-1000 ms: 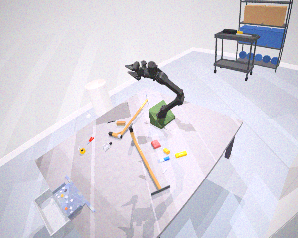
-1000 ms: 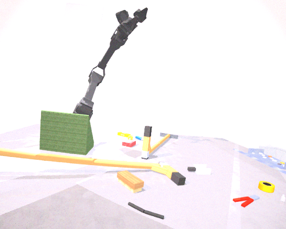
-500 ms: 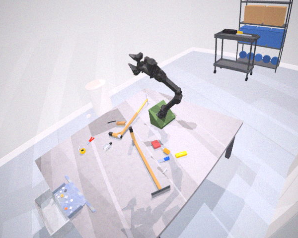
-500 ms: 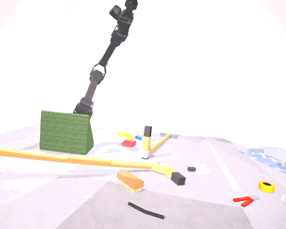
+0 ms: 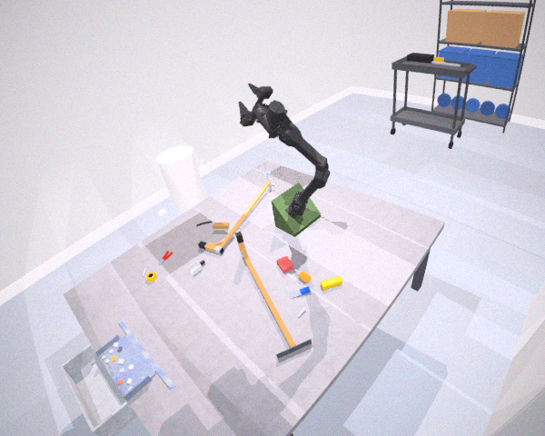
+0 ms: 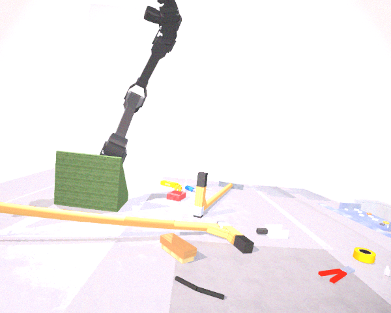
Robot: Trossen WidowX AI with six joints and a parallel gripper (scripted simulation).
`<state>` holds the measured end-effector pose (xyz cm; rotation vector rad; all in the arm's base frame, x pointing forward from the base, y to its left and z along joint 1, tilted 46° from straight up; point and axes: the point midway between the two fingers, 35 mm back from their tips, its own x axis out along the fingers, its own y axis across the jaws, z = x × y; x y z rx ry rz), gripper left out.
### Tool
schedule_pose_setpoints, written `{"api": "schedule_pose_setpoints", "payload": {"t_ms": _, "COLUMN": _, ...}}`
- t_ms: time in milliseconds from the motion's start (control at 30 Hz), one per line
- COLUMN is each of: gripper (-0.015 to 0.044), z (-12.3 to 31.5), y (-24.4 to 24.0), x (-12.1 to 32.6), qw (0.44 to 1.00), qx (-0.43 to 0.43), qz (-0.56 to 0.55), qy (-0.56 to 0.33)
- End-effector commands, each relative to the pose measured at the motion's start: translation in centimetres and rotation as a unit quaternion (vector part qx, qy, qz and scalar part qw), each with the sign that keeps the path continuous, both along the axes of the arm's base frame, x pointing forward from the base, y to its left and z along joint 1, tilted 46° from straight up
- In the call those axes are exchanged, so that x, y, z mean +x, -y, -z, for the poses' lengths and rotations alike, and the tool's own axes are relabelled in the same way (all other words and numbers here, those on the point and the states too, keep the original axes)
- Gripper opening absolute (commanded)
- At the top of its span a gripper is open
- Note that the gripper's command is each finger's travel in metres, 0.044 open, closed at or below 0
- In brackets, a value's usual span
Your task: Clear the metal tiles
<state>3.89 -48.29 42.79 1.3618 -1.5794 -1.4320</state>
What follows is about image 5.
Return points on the long yellow pole with dark tip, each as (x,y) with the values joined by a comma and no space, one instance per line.
(218,247)

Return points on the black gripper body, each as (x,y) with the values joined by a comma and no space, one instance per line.
(259,110)

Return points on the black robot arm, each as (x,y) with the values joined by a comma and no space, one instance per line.
(277,123)

